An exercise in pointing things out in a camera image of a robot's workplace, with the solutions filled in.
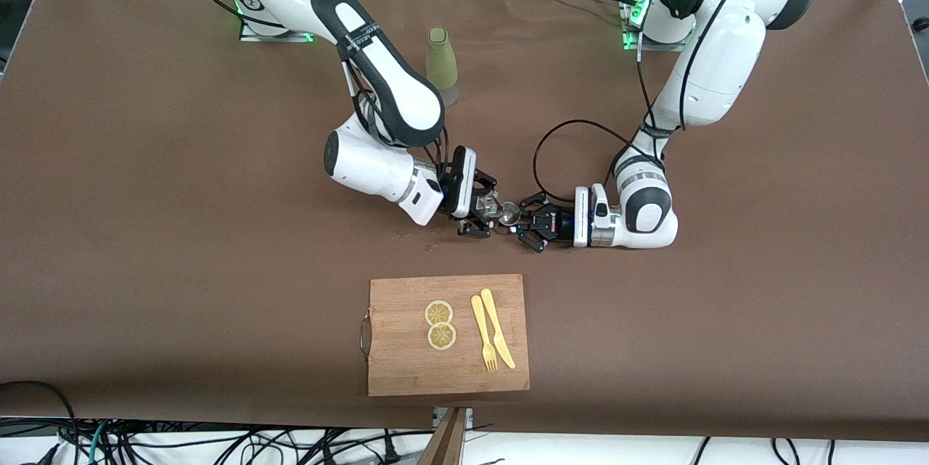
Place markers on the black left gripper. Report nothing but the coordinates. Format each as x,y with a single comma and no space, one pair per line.
557,223

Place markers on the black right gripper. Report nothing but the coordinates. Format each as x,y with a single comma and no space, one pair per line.
477,200

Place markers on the clear glass measuring cup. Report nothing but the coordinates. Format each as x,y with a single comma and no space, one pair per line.
493,205

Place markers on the steel cone jigger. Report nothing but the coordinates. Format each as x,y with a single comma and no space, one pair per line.
510,213

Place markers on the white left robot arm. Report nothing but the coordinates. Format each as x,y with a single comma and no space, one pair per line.
711,73

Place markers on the yellow plastic knife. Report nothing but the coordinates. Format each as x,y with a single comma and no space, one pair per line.
497,327

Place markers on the lemon slice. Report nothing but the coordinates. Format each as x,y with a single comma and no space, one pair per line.
441,336
439,313

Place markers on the yellow plastic fork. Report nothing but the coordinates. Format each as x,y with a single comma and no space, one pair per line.
483,334

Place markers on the green sleeved glass bottle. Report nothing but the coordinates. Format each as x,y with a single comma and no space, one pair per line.
441,59

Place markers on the wooden cutting board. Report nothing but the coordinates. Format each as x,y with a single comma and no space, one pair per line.
406,371

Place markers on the brown table cover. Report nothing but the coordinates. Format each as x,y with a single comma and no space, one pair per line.
181,269

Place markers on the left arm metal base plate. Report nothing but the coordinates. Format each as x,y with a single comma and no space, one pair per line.
631,22

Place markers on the camera stand post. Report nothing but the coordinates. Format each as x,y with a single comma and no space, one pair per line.
446,443

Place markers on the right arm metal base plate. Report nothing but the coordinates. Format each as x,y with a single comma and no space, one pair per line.
290,37

